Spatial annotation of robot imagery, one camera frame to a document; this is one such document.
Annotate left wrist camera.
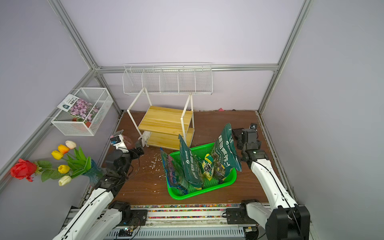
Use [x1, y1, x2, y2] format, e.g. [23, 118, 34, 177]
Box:
[110, 134, 129, 153]

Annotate dark green fertilizer bag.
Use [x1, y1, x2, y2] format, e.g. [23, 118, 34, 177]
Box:
[178, 135, 204, 190]
[211, 123, 242, 183]

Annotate white metal wooden shelf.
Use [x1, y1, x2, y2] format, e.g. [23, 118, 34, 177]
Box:
[127, 88, 195, 150]

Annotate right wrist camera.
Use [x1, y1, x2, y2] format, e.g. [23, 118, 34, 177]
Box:
[250, 123, 258, 130]

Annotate long white wire wall basket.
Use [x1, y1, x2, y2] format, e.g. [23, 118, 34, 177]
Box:
[122, 63, 214, 95]

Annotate yellow green fertilizer packet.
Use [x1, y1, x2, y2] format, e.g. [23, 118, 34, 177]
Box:
[202, 154, 214, 181]

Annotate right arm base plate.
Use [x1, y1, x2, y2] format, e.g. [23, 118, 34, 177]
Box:
[225, 208, 270, 226]

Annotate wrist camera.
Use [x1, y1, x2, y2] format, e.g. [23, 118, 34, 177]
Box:
[250, 123, 258, 130]
[110, 134, 129, 153]

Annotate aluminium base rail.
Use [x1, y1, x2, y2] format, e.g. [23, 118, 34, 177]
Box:
[55, 201, 319, 240]

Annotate blue green soil bag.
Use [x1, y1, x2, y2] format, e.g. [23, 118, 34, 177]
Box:
[160, 148, 189, 195]

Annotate green plastic basket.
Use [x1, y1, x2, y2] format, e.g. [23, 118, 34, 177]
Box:
[166, 142, 238, 201]

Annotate artificial tulip bouquet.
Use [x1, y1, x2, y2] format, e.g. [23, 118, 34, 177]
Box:
[34, 141, 106, 187]

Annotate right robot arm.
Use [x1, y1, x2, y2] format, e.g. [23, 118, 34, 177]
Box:
[232, 128, 311, 240]

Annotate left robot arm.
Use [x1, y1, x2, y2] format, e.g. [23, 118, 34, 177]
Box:
[54, 145, 144, 240]

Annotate red artificial rose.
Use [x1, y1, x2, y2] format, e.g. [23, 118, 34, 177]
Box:
[10, 159, 38, 182]

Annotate white mesh side basket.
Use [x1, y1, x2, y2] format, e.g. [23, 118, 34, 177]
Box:
[51, 88, 114, 136]

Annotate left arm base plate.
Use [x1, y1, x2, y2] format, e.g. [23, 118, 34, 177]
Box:
[117, 209, 148, 227]

